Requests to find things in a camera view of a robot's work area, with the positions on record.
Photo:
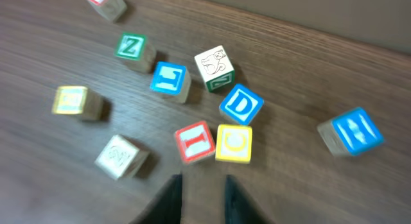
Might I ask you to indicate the blue top block far right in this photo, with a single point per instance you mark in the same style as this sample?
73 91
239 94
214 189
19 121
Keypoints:
350 134

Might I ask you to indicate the green Z letter block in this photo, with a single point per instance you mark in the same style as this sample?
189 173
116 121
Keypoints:
135 52

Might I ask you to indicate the red Y block far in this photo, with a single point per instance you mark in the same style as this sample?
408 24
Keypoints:
111 10

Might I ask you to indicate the blue L letter block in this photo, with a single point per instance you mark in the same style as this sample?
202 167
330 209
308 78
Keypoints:
171 81

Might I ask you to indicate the yellow S letter block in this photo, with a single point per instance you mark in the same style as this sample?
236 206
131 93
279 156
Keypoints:
78 101

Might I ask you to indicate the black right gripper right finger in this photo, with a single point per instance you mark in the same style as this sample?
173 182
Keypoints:
238 208

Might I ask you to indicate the white block blue 2 side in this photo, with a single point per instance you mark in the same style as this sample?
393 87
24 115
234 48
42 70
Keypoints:
121 158

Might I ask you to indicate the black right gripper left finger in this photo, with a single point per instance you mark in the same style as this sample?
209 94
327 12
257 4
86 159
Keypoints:
166 207

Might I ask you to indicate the blue D letter block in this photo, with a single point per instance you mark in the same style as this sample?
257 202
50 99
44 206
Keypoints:
241 105

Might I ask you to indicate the white block green side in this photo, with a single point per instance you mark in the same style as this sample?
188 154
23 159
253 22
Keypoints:
215 68

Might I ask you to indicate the red I block upper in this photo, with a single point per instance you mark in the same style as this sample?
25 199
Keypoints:
195 142

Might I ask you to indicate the yellow top block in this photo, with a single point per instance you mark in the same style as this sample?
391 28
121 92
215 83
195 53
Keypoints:
234 143

